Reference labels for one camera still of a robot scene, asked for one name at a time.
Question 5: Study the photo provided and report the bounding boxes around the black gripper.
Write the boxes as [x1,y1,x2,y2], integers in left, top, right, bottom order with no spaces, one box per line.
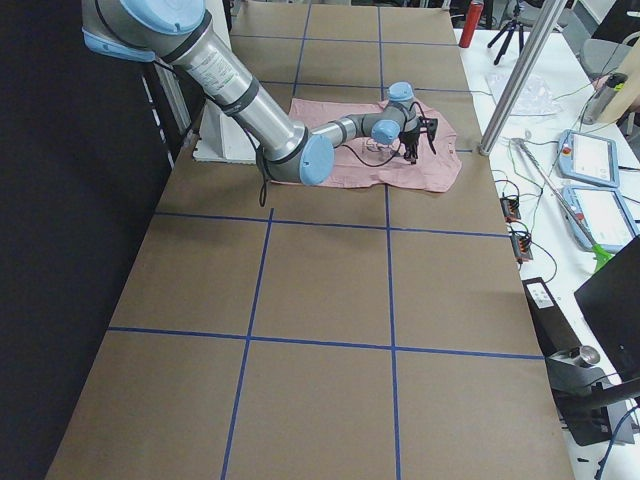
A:
[399,127,420,164]

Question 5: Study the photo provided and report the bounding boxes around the pink Snoopy t-shirt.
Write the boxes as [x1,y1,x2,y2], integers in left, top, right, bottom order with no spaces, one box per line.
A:
[289,98,462,193]

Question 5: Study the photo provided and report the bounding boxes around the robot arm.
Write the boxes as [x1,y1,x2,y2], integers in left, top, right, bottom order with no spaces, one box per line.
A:
[81,1,423,185]

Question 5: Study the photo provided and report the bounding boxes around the orange connector block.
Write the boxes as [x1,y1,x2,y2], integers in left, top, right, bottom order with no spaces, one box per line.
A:
[510,231,533,265]
[500,196,521,223]

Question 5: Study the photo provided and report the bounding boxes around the clear plastic bag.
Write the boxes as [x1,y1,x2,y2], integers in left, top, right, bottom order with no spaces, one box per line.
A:
[485,73,561,116]

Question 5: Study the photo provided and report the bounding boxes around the red bottle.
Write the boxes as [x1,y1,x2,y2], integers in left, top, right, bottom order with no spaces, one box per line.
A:
[458,0,484,48]

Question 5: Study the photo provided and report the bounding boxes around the black tripod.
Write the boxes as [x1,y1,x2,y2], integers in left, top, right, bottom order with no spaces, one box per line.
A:
[487,1,524,65]

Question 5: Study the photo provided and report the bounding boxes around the far teach pendant tablet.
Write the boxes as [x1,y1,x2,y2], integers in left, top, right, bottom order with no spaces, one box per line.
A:
[558,130,620,188]

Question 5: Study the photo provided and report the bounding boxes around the teach pendant tablet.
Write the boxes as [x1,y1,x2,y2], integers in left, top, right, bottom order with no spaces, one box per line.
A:
[558,130,620,188]
[561,185,639,254]

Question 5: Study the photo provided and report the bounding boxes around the near teach pendant tablet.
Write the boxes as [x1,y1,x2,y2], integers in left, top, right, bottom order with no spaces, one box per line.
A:
[561,185,639,254]

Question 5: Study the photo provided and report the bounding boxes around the metal rod with green tip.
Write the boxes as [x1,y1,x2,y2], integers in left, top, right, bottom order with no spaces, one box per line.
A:
[511,137,613,272]

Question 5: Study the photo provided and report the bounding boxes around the black monitor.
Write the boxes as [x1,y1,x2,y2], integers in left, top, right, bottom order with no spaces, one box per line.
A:
[574,238,640,380]

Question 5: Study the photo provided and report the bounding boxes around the black power box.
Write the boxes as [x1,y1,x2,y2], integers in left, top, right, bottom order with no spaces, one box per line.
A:
[523,277,626,446]

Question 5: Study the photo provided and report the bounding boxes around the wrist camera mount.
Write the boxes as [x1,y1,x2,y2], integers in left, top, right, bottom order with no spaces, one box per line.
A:
[419,116,438,154]

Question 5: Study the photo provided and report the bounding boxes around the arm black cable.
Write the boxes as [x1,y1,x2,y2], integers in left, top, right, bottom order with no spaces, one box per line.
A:
[257,99,431,209]

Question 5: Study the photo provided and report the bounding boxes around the aluminium frame post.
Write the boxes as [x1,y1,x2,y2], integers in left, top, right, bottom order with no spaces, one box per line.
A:
[478,0,566,156]

